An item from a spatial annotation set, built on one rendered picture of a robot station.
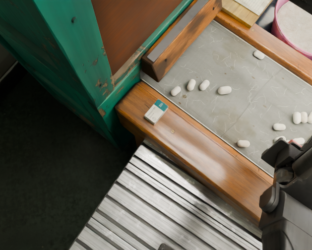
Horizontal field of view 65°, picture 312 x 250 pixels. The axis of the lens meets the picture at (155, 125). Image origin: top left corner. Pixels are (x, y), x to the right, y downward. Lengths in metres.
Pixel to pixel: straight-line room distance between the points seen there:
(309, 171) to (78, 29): 0.41
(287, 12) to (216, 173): 0.59
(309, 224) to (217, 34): 0.58
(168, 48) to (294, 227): 0.45
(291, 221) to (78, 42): 0.40
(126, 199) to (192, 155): 0.23
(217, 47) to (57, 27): 0.55
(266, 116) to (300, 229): 0.39
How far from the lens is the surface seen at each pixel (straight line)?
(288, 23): 0.96
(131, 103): 0.67
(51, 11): 0.33
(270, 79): 0.81
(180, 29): 0.66
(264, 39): 0.84
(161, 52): 0.62
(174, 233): 0.74
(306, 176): 0.47
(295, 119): 0.78
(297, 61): 0.85
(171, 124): 0.65
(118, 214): 0.73
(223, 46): 0.81
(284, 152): 0.56
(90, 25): 0.39
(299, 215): 0.45
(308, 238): 0.44
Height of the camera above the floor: 1.39
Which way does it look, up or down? 75 degrees down
